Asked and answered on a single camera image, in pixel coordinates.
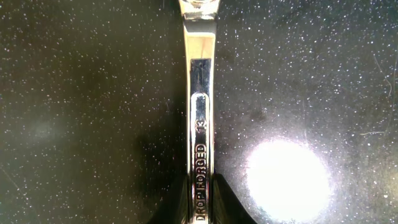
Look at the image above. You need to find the wrench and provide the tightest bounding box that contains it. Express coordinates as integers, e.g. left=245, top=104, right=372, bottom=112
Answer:
left=178, top=0, right=221, bottom=224

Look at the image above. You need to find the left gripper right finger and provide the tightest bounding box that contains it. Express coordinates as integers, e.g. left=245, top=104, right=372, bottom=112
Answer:
left=211, top=172, right=259, bottom=224

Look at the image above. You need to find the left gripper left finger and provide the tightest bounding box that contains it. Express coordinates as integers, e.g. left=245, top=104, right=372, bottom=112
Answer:
left=146, top=173, right=191, bottom=224

